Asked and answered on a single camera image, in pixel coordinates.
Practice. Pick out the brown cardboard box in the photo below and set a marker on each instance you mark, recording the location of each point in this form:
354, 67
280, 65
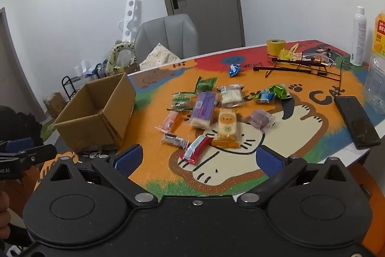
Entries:
114, 112

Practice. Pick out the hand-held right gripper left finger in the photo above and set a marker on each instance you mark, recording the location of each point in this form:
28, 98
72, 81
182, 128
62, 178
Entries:
129, 158

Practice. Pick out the green snack packet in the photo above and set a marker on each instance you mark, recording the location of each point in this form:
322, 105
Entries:
207, 84

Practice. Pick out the clear plastic packet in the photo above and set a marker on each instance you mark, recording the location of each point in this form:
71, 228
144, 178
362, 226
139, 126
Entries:
309, 59

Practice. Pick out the small brown snack packet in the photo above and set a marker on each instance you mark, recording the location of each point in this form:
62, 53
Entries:
174, 141

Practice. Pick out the blue white candy packet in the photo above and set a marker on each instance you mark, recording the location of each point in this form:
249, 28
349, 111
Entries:
264, 96

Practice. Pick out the white bread packet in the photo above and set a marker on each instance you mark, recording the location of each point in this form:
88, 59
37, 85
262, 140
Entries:
231, 97

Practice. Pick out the bunch of keys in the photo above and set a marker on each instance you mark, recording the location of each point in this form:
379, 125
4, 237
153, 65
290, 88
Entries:
326, 53

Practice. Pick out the orange cake packet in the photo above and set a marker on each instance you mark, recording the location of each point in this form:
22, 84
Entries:
227, 127

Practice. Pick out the blue plastic bag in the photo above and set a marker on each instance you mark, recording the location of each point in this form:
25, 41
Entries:
97, 70

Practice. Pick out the small taped cardboard box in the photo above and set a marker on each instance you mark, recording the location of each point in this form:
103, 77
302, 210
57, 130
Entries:
54, 103

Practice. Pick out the black shoe rack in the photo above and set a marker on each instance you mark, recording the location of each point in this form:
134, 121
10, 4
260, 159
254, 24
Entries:
73, 91

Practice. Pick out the dark cloth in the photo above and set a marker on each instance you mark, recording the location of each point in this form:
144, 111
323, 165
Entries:
18, 124

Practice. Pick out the purple taro cake packet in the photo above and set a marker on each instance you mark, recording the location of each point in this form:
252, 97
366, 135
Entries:
261, 119

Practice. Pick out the blue snack packet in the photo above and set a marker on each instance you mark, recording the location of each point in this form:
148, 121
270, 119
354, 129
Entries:
234, 70

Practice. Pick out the orange snack packet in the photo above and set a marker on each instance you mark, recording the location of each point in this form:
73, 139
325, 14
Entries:
168, 122

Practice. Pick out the green candy packet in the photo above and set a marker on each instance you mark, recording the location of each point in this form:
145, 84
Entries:
279, 91

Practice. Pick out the white spray bottle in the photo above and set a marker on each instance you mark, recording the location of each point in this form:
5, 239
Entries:
358, 34

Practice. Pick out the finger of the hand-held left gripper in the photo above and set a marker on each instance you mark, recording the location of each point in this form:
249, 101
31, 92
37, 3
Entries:
37, 152
19, 144

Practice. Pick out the person's left hand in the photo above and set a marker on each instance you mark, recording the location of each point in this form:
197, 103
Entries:
2, 211

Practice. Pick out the white perforated board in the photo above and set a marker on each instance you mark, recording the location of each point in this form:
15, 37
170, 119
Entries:
130, 13

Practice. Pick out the spotted cream cloth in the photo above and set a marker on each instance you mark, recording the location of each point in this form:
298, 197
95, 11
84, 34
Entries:
158, 59

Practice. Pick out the yellow tape roll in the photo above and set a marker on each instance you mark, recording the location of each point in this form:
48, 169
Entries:
276, 47

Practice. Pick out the white plastic holder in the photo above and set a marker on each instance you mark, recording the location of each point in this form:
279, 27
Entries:
80, 68

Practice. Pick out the clear bottle with orange label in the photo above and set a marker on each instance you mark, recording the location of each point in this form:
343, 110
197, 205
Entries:
377, 85

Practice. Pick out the dark green cake packet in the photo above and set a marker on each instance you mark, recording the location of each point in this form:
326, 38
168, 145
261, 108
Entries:
181, 102

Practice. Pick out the black smartphone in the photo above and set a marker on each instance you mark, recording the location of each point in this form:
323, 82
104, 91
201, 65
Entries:
356, 121

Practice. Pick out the purple bread packet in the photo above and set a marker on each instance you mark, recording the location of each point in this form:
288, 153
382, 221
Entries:
204, 108

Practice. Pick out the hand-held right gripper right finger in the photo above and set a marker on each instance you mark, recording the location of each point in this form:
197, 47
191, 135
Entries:
270, 162

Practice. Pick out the grey chair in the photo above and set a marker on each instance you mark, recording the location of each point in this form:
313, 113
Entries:
168, 34

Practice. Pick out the red snack bar packet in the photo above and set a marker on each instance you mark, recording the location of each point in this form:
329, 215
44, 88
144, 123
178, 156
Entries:
195, 150

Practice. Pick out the yellow plastic bag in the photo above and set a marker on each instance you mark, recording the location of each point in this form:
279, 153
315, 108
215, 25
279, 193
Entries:
285, 53

